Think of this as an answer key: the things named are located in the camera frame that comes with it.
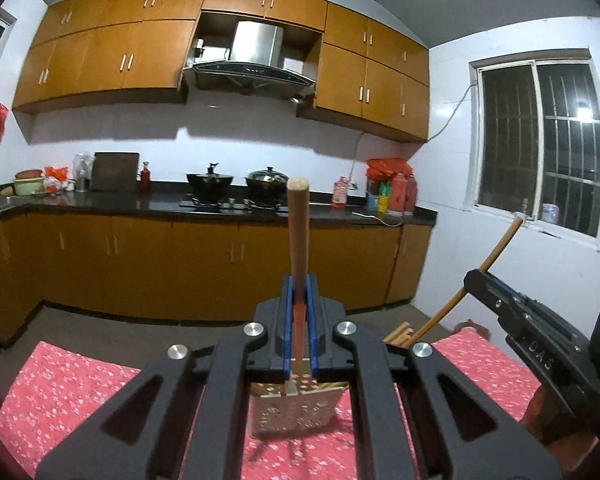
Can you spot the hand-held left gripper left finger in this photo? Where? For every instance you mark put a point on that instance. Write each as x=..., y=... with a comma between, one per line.
x=286, y=310

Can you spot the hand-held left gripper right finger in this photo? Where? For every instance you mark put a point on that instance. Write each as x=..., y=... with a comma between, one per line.
x=312, y=310

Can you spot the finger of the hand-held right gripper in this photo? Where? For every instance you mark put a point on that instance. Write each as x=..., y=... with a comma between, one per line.
x=495, y=300

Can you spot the light wooden chopstick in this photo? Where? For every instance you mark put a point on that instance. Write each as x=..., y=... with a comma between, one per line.
x=404, y=329
x=391, y=338
x=442, y=312

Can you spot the dark thin wooden chopstick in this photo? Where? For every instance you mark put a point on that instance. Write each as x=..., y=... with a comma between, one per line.
x=298, y=230

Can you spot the black wok with utensils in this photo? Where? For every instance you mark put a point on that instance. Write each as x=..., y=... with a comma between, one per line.
x=210, y=182

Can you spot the person's right hand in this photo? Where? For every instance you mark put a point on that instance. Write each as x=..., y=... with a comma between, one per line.
x=555, y=422

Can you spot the brown wooden chair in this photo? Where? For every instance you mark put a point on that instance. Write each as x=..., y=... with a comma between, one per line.
x=472, y=331

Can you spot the white plastic container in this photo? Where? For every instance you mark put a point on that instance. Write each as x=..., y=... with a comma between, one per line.
x=551, y=213

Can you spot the black gas stove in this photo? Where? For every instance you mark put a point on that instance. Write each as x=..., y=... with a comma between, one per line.
x=232, y=205

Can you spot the black wok with lid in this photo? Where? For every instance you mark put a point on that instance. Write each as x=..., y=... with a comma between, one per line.
x=267, y=182

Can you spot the blue container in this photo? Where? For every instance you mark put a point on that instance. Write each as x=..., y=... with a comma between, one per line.
x=372, y=196

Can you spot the yellow green bottle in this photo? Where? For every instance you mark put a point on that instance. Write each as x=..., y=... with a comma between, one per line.
x=384, y=199

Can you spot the group of condiment bottles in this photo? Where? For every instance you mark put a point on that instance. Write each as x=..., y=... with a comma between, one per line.
x=405, y=195

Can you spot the barred window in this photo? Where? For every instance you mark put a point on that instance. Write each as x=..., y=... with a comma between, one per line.
x=535, y=145

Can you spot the red plastic bag over thermoses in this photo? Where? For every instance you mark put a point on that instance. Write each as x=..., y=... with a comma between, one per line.
x=387, y=167

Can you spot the wooden base cabinets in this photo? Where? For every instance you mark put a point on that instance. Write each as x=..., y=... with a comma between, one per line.
x=130, y=265

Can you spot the black kitchen countertop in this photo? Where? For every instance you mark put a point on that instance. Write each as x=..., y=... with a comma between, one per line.
x=130, y=202

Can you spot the small red bottle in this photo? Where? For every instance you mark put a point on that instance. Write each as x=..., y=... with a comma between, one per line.
x=145, y=177

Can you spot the dark wooden cutting board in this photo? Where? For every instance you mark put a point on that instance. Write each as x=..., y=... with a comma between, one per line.
x=115, y=171

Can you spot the red floral tablecloth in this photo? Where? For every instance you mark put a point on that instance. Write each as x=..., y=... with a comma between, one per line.
x=80, y=390

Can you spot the white plastic bag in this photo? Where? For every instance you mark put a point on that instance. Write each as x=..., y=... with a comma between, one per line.
x=82, y=165

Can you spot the steel range hood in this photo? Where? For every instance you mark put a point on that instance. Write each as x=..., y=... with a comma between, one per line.
x=255, y=60

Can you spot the red plastic bag on countertop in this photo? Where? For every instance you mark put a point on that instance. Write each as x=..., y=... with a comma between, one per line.
x=56, y=179

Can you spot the green basin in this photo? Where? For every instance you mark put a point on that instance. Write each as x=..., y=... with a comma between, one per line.
x=29, y=187

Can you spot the red bowl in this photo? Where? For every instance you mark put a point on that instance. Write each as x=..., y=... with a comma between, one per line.
x=28, y=174

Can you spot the wooden wall cabinets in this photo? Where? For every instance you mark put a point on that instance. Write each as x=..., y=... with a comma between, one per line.
x=120, y=50

